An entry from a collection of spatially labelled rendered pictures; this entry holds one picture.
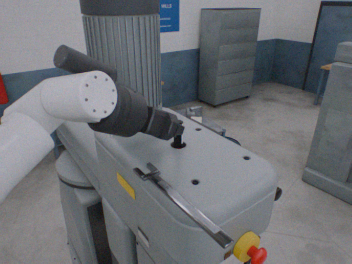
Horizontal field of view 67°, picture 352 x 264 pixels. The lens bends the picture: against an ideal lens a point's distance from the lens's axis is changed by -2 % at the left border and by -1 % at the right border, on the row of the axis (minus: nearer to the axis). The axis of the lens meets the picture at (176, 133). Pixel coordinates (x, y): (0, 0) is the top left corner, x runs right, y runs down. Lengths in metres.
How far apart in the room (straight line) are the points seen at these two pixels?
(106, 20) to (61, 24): 4.13
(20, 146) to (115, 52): 0.40
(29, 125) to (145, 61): 0.41
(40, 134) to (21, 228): 3.10
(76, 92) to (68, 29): 4.48
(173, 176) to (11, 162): 0.29
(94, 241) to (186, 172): 0.74
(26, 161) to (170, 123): 0.26
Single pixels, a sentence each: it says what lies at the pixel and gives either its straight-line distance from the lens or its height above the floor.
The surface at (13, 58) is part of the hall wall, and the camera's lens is 4.73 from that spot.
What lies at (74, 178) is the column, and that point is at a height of 1.56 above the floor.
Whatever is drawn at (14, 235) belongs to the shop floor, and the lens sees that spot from 3.40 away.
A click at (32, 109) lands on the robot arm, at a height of 2.06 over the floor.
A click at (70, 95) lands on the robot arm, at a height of 2.09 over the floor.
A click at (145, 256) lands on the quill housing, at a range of 0.83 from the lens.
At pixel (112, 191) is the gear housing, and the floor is 1.71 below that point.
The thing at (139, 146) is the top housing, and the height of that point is 1.89.
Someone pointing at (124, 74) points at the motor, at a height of 2.03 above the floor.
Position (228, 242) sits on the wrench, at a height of 1.90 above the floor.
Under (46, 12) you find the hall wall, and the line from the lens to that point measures 4.76.
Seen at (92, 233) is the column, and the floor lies 1.37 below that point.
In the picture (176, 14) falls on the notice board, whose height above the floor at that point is 1.91.
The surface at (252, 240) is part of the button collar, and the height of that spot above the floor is 1.79.
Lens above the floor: 2.20
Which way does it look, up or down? 27 degrees down
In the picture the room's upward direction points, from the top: straight up
